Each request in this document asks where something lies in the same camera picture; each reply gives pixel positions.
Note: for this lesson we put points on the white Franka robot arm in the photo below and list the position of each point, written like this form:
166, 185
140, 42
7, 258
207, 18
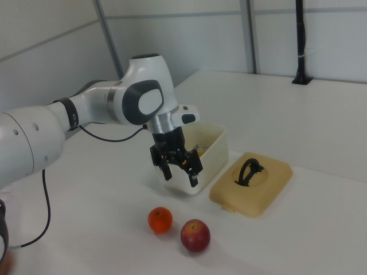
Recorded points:
94, 103

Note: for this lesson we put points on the tan plastic container lid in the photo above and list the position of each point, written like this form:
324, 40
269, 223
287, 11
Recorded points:
258, 197

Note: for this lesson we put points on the black pole with base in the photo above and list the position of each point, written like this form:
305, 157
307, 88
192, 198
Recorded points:
301, 43

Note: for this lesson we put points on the red toy apple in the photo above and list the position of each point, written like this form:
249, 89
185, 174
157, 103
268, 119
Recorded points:
195, 236

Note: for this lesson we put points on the orange toy fruit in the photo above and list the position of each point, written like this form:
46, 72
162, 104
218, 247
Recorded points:
160, 220

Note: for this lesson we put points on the yellow toy food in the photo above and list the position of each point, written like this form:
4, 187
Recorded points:
201, 153

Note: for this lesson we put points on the grey partition post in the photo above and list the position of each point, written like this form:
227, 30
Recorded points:
107, 31
249, 37

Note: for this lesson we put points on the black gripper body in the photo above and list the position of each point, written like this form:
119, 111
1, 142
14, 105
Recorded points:
169, 140

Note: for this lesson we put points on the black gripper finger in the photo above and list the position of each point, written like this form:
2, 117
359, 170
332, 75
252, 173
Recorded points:
167, 172
195, 167

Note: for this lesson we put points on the cream plastic container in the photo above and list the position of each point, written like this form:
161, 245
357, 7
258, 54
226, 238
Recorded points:
213, 163

